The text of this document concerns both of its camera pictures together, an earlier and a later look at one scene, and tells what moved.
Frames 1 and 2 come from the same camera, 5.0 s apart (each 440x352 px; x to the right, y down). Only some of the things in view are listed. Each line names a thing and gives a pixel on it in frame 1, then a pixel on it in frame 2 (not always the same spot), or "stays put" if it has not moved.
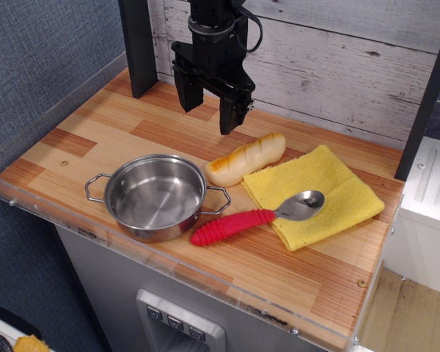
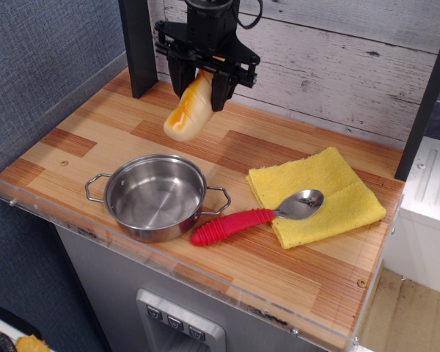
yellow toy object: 30,343 stays put
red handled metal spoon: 298,206 stays put
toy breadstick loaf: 224,169 → 191,114
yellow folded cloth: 347,199 stays put
